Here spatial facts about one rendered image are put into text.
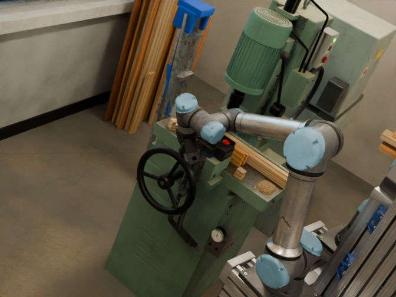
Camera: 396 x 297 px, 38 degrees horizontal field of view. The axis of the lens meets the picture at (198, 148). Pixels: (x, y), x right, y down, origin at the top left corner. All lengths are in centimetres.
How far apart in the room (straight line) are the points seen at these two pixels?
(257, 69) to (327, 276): 83
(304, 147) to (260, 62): 71
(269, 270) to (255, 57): 86
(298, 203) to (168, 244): 106
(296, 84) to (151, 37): 155
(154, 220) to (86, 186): 91
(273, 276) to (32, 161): 208
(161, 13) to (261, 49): 159
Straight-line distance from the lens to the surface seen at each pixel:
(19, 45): 338
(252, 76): 232
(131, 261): 289
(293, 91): 252
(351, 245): 213
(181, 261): 269
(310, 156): 166
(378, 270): 204
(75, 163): 366
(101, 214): 334
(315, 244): 198
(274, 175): 245
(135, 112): 402
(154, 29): 381
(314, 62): 257
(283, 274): 184
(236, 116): 198
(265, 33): 226
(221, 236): 242
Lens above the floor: 212
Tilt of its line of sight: 30 degrees down
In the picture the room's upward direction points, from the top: 23 degrees clockwise
